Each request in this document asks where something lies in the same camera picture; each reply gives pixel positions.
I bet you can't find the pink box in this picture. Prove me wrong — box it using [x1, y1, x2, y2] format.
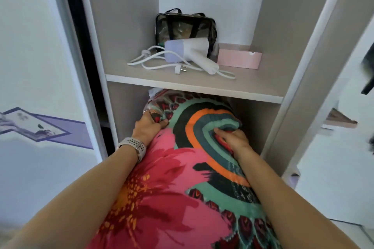
[217, 43, 263, 70]

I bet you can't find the person's right forearm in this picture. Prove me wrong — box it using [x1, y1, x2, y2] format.
[236, 148, 360, 249]

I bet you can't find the wooden picture frame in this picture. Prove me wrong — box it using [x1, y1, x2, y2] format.
[323, 108, 358, 129]

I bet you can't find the person's left forearm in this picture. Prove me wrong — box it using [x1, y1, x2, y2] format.
[3, 145, 139, 249]

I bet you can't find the person's right hand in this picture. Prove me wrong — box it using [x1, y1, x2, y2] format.
[213, 128, 252, 162]

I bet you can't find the clear black toiletry bag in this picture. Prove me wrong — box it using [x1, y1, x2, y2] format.
[155, 8, 217, 55]

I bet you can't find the white hair dryer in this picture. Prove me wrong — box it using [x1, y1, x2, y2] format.
[127, 37, 236, 80]

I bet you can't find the colourful floral pillow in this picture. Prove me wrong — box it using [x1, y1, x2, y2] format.
[87, 88, 282, 249]

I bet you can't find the person's left hand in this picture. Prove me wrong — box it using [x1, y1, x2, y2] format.
[131, 110, 170, 149]

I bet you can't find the white smartwatch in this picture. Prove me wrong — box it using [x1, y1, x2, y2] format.
[116, 137, 146, 164]

